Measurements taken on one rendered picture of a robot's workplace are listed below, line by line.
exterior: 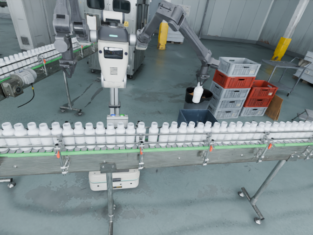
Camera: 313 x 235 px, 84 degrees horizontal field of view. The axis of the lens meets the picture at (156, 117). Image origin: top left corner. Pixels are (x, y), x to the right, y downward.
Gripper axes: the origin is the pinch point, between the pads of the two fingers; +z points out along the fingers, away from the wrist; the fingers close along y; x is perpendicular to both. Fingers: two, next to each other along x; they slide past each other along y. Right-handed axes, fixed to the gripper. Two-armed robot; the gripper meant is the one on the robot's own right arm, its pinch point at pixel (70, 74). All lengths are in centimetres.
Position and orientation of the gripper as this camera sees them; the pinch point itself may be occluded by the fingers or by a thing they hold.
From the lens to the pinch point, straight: 111.7
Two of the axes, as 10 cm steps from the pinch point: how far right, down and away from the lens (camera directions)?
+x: 9.8, 0.0, 2.1
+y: 1.7, 5.6, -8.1
